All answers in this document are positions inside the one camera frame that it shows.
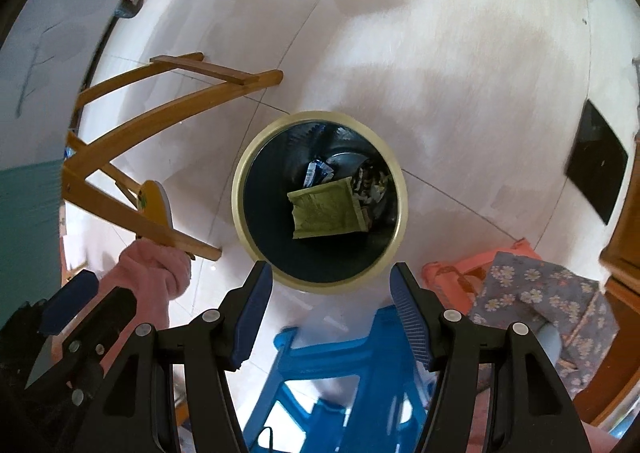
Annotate round cream-rimmed trash bin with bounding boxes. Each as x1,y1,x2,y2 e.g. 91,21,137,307
231,112,408,293

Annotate blue plastic stool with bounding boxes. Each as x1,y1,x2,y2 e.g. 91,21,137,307
243,306,435,452

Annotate wooden table leg frame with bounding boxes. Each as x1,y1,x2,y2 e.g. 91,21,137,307
60,51,284,263

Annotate orange plastic stool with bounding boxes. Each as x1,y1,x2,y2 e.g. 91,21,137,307
419,239,540,314

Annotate grey floral cloth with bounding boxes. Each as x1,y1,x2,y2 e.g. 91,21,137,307
469,253,618,397

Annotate black floor mat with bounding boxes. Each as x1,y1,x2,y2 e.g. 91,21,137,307
565,100,628,224

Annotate teal patterned tablecloth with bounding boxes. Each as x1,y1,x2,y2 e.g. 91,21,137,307
0,160,62,322

